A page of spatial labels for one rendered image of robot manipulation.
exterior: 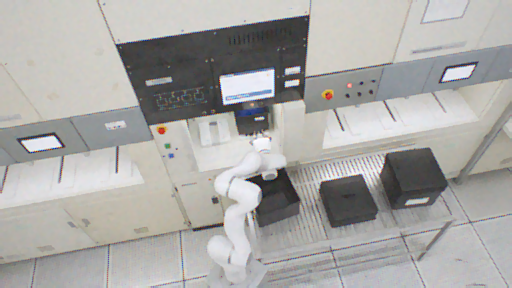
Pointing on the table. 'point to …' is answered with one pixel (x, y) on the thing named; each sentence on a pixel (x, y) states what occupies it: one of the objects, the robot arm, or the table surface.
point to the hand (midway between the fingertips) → (258, 133)
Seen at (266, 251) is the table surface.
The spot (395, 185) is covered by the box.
